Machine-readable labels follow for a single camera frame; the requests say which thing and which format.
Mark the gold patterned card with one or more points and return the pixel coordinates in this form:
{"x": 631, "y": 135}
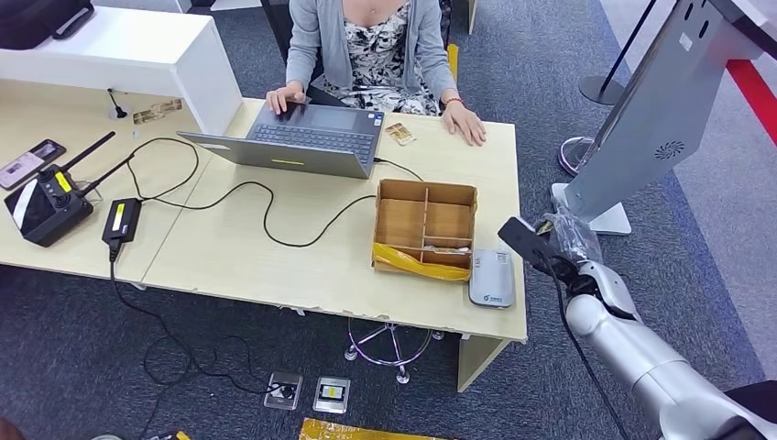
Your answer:
{"x": 400, "y": 134}

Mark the pale grey card reader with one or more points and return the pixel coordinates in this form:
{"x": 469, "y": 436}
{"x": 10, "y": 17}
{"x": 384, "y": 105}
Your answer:
{"x": 492, "y": 279}

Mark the patterned paper strip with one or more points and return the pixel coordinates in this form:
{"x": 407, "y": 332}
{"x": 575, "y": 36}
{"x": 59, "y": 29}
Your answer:
{"x": 156, "y": 112}

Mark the white desk riser shelf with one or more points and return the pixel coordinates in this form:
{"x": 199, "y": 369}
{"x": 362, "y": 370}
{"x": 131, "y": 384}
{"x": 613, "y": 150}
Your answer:
{"x": 121, "y": 54}

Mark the person's right forearm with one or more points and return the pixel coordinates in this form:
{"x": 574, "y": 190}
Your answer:
{"x": 302, "y": 61}

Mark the chrome stanchion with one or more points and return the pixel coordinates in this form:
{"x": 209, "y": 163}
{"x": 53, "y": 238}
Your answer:
{"x": 573, "y": 157}

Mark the person's right hand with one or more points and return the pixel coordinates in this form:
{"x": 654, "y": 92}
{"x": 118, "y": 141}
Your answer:
{"x": 285, "y": 96}

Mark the person's left forearm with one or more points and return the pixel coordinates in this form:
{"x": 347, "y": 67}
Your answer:
{"x": 440, "y": 67}

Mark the black power adapter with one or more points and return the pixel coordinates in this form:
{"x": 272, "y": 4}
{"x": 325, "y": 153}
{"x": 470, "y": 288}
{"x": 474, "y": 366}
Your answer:
{"x": 121, "y": 220}

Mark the grey laptop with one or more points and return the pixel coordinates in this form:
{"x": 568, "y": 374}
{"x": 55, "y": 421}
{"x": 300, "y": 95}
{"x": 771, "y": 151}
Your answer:
{"x": 303, "y": 136}

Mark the black pole stanchion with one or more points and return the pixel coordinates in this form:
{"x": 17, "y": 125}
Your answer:
{"x": 601, "y": 91}

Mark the person's left hand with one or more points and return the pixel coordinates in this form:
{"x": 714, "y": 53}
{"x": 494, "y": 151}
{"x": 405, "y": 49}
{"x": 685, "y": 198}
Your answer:
{"x": 462, "y": 121}

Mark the wooden compartment box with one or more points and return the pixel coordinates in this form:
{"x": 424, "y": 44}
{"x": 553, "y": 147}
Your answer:
{"x": 400, "y": 221}

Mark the person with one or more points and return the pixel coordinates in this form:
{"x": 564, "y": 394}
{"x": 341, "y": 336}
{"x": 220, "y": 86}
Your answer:
{"x": 370, "y": 54}

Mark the small black microphone stand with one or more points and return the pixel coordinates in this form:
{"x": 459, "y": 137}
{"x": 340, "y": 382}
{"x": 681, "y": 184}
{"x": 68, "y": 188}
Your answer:
{"x": 117, "y": 112}

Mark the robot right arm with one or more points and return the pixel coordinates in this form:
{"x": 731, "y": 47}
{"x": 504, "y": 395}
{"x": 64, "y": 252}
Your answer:
{"x": 655, "y": 364}

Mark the smartphone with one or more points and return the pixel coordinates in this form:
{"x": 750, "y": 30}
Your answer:
{"x": 30, "y": 163}

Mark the labelled steel floor socket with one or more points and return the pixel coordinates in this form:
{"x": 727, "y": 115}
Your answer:
{"x": 331, "y": 395}

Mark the black bag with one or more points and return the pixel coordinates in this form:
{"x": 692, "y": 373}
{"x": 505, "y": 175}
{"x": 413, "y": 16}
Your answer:
{"x": 30, "y": 21}

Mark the black office chair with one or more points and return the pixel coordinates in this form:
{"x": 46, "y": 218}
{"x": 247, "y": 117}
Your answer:
{"x": 276, "y": 30}

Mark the clear plastic film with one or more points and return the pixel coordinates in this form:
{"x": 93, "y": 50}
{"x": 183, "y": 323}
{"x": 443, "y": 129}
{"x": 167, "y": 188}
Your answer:
{"x": 573, "y": 240}

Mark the black remote controller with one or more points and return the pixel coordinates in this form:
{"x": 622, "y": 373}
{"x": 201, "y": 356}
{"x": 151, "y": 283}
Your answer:
{"x": 48, "y": 206}

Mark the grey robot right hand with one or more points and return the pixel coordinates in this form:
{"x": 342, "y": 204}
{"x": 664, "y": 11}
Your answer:
{"x": 525, "y": 240}

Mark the silver kiosk stand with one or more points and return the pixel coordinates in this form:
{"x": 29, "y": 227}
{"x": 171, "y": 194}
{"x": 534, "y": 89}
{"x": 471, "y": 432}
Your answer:
{"x": 655, "y": 109}

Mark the plain steel floor socket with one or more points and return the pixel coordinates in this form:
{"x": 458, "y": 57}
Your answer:
{"x": 282, "y": 391}

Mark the light wooden desk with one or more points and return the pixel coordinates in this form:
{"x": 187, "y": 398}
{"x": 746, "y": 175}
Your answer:
{"x": 243, "y": 267}

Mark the chrome stool base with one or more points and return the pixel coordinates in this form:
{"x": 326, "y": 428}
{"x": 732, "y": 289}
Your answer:
{"x": 402, "y": 378}

